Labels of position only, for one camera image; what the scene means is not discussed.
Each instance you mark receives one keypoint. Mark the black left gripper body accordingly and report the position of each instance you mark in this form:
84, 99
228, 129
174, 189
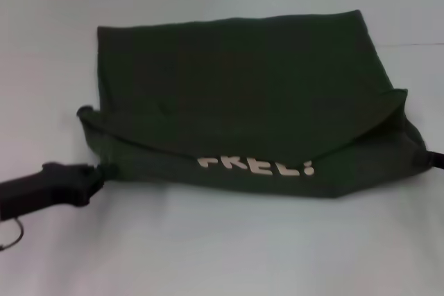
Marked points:
41, 188

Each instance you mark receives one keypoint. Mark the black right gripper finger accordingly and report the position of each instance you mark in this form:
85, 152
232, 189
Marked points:
436, 159

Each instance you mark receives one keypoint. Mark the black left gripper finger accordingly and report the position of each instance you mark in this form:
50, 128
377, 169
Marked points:
102, 171
95, 192

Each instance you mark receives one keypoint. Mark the dark green shirt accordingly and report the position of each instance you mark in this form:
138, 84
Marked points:
243, 95

